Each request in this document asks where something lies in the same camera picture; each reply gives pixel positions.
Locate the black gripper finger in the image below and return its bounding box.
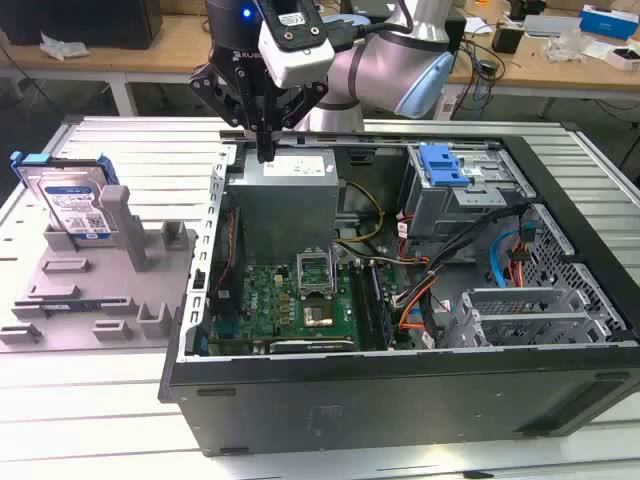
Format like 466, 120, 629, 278
265, 82, 329, 163
189, 63, 267, 163

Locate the hard disk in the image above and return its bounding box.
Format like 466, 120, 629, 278
9, 151, 115, 242

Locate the blue data wire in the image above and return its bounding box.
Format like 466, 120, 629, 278
488, 223, 517, 290

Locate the orange red yellow power wire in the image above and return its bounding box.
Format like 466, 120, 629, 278
506, 219, 541, 290

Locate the metal disk bay cage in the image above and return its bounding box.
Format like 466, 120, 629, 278
446, 286, 629, 349

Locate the wooden desk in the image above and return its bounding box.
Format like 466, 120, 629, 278
0, 13, 216, 120
444, 13, 640, 120

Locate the grey power supply unit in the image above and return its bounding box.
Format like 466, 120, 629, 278
223, 147, 342, 256

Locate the blue plastic latch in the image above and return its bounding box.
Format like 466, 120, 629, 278
418, 143, 471, 188

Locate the metal socket cover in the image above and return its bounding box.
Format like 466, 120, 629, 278
296, 247, 335, 301

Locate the large black box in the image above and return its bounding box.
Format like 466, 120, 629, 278
0, 0, 164, 51

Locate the crumpled clear plastic bag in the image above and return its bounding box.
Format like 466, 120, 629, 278
38, 30, 91, 62

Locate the metal optical drive cage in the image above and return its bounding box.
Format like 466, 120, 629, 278
402, 141, 535, 242

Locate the green motherboard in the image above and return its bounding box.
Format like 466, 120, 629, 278
207, 259, 401, 356

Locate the RAM slot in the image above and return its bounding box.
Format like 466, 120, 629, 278
349, 263, 370, 350
374, 262, 394, 348
367, 262, 388, 350
356, 263, 378, 350

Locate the black cube device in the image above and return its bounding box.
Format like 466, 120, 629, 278
491, 23, 527, 55

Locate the CPU socket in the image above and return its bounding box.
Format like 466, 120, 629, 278
302, 298, 337, 329

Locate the grey parts rack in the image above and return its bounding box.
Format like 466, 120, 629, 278
0, 184, 199, 354

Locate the black graphics card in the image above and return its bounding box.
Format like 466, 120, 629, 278
268, 338, 357, 355

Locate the grey flat box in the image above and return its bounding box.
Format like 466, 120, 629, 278
522, 13, 584, 37

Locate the clear plastic wrapper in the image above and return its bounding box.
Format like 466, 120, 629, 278
543, 27, 606, 65

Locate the black open PC case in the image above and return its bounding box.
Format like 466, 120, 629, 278
157, 119, 640, 459

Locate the blue cardboard box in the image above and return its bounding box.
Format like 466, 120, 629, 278
578, 3, 640, 42

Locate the small white open box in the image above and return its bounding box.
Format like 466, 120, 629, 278
603, 42, 640, 72

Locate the black camera cable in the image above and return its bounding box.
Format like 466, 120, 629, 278
327, 0, 416, 51

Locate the yellow black wire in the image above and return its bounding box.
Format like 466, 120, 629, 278
338, 180, 387, 247

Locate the multicolour thin wire bundle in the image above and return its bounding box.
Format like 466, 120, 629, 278
396, 212, 431, 265

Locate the black cable bundle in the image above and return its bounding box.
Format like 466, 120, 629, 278
422, 204, 534, 349

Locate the orange board wire bundle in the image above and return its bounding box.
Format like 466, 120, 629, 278
392, 272, 436, 334

